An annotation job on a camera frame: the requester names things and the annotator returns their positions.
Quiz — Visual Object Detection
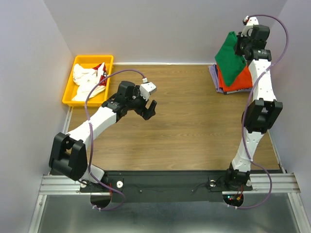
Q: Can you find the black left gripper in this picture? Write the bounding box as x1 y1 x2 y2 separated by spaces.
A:
126 85 156 120

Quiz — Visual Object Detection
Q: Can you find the green t shirt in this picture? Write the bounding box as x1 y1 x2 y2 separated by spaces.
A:
215 31 246 86

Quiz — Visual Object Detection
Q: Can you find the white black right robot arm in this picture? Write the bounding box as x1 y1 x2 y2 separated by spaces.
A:
224 24 283 189

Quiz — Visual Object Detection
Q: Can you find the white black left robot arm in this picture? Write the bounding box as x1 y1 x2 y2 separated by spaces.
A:
49 81 157 191

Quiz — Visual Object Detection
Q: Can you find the folded orange t shirt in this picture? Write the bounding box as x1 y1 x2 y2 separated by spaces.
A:
216 64 253 92

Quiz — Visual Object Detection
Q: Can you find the folded purple t shirt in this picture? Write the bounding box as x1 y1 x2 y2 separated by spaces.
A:
208 64 224 94

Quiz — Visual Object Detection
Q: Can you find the white t shirt red print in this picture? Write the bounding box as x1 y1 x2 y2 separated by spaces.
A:
72 62 107 102

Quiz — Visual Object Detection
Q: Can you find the yellow plastic bin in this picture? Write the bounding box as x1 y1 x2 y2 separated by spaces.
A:
62 55 114 107

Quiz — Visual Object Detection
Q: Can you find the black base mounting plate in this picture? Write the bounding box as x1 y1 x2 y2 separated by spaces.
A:
77 170 272 203

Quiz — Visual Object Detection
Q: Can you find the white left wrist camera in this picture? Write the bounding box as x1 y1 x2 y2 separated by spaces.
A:
139 78 157 101

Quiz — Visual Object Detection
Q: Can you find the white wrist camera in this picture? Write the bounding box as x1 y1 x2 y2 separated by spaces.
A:
139 78 157 101
241 16 259 37

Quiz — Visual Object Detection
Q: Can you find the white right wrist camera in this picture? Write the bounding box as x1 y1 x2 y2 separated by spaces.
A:
241 16 259 37

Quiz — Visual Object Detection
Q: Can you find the aluminium frame rail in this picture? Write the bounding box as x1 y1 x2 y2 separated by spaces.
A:
39 173 300 195

